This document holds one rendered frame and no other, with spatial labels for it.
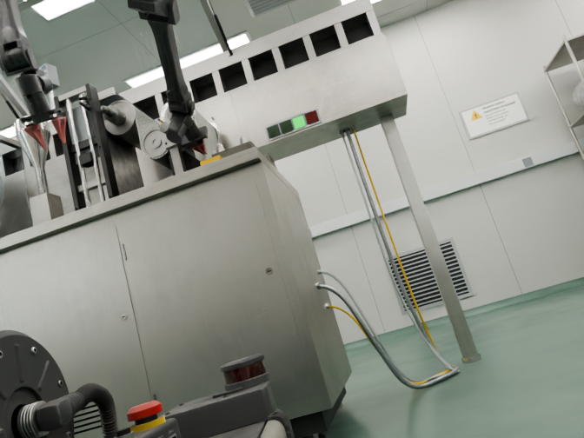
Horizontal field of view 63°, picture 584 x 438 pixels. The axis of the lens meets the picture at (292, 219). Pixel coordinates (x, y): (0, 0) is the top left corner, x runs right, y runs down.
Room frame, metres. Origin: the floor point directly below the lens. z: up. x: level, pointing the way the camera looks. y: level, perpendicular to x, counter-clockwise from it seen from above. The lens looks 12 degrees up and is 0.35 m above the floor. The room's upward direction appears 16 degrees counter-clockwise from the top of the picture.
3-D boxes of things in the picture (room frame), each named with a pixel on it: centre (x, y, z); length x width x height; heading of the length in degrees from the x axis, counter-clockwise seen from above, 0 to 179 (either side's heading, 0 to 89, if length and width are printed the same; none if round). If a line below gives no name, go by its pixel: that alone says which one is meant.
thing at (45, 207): (1.93, 1.01, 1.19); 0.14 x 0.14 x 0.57
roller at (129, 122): (1.88, 0.54, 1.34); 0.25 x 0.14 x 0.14; 171
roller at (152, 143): (1.86, 0.41, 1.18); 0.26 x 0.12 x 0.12; 171
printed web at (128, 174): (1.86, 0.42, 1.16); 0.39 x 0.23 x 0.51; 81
